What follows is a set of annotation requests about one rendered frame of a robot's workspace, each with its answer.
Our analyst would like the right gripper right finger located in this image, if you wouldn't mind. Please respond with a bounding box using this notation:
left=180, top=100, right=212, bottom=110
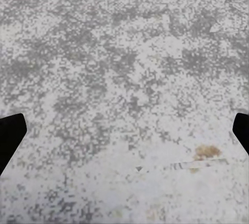
left=232, top=113, right=249, bottom=154

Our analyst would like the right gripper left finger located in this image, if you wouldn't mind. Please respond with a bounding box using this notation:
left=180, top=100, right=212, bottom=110
left=0, top=113, right=27, bottom=175

